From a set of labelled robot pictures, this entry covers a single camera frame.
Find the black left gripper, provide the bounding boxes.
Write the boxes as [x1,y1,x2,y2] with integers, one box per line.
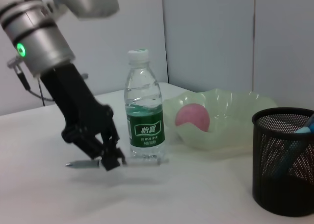
[40,62,125,172]

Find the silver grey pen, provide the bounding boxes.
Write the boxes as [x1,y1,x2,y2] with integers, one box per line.
[65,157,170,169]

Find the clear water bottle green label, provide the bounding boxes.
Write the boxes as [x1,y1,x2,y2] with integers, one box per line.
[124,48,165,160]

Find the pink peach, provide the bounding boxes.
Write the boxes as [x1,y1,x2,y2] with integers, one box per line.
[174,103,211,133]

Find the blue scissors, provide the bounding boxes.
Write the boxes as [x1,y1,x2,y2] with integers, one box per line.
[269,113,314,178]

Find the pale green wavy fruit plate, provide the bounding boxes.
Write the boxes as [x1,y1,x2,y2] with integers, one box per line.
[163,88,279,151]

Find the black mesh pen holder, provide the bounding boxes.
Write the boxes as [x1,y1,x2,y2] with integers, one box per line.
[252,107,314,217]

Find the left gripper cable with connector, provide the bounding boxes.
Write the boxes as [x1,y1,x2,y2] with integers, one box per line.
[6,56,56,102]

